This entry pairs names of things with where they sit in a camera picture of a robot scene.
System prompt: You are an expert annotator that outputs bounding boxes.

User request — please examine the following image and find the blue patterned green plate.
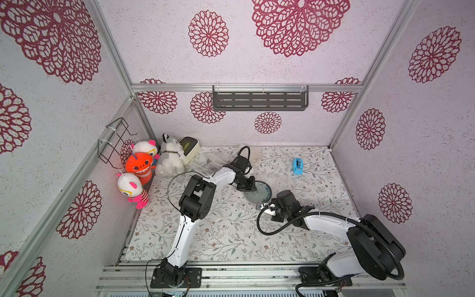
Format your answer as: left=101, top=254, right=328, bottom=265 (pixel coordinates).
left=244, top=181, right=272, bottom=204

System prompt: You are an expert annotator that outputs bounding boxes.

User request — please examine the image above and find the black wire basket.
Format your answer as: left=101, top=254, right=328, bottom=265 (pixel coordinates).
left=96, top=117, right=139, bottom=170

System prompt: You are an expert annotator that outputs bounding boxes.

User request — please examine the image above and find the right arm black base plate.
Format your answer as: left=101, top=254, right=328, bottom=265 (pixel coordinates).
left=298, top=266, right=354, bottom=287

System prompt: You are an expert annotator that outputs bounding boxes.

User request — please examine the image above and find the white pink plush toy top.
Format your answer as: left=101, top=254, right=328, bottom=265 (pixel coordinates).
left=131, top=140, right=158, bottom=158

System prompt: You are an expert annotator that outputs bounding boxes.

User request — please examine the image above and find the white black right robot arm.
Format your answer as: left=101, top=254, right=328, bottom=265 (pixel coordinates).
left=259, top=196, right=406, bottom=286

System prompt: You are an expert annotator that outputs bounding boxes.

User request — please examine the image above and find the grey white husky plush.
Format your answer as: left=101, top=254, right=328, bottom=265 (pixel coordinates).
left=155, top=133, right=185, bottom=177

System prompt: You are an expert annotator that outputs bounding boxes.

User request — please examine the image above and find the orange red plush toy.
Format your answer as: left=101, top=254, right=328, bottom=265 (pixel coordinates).
left=125, top=152, right=156, bottom=185

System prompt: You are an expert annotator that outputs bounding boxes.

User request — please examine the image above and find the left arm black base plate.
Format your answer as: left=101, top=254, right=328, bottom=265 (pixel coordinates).
left=150, top=259, right=202, bottom=288

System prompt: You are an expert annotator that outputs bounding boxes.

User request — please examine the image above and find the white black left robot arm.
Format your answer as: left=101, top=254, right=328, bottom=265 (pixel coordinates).
left=165, top=165, right=256, bottom=269

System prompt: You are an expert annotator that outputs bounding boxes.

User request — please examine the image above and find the white plush with yellow glasses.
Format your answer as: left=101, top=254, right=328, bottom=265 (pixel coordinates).
left=116, top=173, right=149, bottom=209

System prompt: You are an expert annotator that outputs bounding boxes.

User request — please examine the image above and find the grey wall shelf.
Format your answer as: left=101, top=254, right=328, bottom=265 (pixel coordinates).
left=212, top=85, right=309, bottom=111

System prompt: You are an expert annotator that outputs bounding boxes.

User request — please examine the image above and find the floral table mat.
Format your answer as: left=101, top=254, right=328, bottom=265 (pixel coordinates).
left=122, top=147, right=358, bottom=262

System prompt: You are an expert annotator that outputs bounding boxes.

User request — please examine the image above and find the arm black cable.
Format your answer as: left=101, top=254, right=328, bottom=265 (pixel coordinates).
left=255, top=205, right=405, bottom=297
left=166, top=170, right=209, bottom=216

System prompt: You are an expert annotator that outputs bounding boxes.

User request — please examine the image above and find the blue tape dispenser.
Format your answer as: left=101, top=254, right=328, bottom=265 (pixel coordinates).
left=293, top=158, right=304, bottom=175

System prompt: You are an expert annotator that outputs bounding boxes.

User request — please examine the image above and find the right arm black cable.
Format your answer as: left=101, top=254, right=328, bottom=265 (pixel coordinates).
left=255, top=205, right=405, bottom=297

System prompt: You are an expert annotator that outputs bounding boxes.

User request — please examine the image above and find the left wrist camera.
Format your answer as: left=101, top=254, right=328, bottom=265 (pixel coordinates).
left=230, top=154, right=252, bottom=174

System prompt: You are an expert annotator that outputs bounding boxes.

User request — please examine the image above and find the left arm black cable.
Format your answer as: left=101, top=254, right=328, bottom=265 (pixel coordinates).
left=166, top=170, right=209, bottom=216

